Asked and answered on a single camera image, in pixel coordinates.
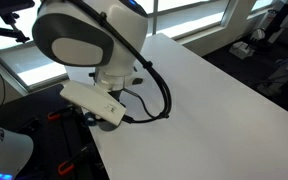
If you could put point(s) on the dark green mug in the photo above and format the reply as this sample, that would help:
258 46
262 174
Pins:
91 120

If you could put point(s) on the orange-handled clamp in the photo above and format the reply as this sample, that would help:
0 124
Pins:
68 165
52 116

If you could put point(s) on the lower orange-handled clamp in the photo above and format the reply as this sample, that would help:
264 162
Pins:
68 165

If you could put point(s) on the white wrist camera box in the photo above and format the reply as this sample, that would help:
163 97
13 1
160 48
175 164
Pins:
95 100

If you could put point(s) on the black perforated mounting board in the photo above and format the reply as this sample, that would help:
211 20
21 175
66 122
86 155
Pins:
54 141

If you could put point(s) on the white device on floor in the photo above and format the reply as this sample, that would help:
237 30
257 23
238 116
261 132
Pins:
241 50

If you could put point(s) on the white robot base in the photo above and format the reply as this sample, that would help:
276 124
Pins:
15 151

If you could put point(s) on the upper orange-handled clamp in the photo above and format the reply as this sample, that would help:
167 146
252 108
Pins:
52 116

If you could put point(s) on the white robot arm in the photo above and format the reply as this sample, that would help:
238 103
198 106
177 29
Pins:
93 33

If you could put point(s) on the black camera tripod mount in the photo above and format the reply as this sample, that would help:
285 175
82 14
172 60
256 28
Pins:
8 14

